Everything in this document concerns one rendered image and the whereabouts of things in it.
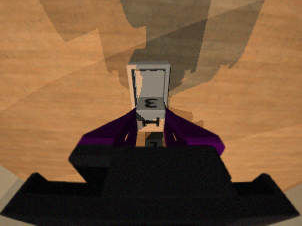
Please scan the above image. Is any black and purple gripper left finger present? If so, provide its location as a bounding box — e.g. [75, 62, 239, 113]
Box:
[76, 107, 138, 146]

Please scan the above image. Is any tan digit cube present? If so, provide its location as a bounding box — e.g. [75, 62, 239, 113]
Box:
[145, 140, 163, 146]
[136, 97, 166, 131]

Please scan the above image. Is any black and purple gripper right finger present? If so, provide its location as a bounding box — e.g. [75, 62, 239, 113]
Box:
[164, 107, 225, 156]

